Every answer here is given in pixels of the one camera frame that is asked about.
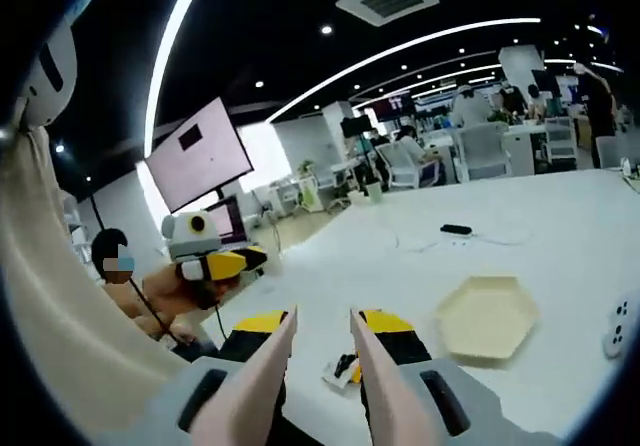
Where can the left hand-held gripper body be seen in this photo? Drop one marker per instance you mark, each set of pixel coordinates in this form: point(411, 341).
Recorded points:
point(182, 238)

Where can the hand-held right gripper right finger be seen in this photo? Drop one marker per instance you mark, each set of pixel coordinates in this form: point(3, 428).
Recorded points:
point(475, 411)

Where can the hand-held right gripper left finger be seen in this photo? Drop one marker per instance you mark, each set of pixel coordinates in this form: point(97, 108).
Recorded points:
point(190, 406)

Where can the beige hexagonal container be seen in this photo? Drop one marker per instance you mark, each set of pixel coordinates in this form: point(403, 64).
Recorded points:
point(485, 316)

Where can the dark food packet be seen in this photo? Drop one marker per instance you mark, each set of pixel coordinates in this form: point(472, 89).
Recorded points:
point(340, 368)

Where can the person's left hand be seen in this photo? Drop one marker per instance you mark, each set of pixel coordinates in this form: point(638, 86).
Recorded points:
point(192, 293)

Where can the laptop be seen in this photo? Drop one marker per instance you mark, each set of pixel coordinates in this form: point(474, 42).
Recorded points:
point(227, 221)

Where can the large display screen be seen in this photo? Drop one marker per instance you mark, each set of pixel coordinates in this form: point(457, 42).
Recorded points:
point(200, 156)

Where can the operator in white shirt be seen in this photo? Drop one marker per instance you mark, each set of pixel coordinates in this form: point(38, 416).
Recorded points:
point(60, 291)

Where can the white cup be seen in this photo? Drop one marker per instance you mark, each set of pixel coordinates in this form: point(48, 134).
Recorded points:
point(374, 192)

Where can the black monitor on stand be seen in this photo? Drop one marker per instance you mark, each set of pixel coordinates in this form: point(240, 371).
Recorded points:
point(356, 127)

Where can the wide ceiling light strip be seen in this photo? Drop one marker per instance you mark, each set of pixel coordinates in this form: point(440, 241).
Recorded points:
point(165, 56)

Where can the white worn device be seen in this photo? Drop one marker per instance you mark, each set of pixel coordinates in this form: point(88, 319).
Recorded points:
point(50, 76)

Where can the white office chair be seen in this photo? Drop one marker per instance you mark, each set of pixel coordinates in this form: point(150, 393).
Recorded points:
point(482, 151)

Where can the thin ceiling light strip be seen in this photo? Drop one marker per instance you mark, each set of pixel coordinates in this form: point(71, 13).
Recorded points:
point(400, 45)

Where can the dark wall display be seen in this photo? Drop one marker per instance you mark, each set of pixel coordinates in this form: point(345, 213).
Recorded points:
point(395, 107)

